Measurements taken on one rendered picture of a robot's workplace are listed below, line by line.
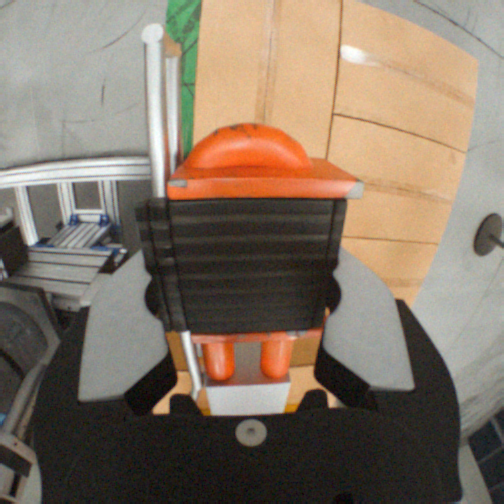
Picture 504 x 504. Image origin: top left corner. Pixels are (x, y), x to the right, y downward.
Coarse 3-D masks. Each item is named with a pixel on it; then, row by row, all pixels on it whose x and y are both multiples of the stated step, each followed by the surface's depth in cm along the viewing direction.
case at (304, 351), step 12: (168, 336) 45; (180, 348) 43; (300, 348) 43; (312, 348) 43; (180, 360) 40; (300, 360) 41; (312, 360) 41; (180, 372) 39; (300, 372) 40; (312, 372) 41; (180, 384) 40; (204, 384) 41; (300, 384) 43; (312, 384) 43; (168, 396) 43; (204, 396) 43; (288, 396) 45; (300, 396) 45; (156, 408) 45; (168, 408) 45; (204, 408) 45
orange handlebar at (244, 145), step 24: (216, 144) 10; (240, 144) 9; (264, 144) 10; (288, 144) 10; (192, 168) 10; (216, 168) 10; (288, 168) 10; (216, 360) 16; (264, 360) 17; (288, 360) 17
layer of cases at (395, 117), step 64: (256, 0) 49; (320, 0) 48; (256, 64) 59; (320, 64) 59; (384, 64) 58; (448, 64) 55; (320, 128) 69; (384, 128) 69; (448, 128) 67; (384, 192) 80; (448, 192) 80; (384, 256) 93
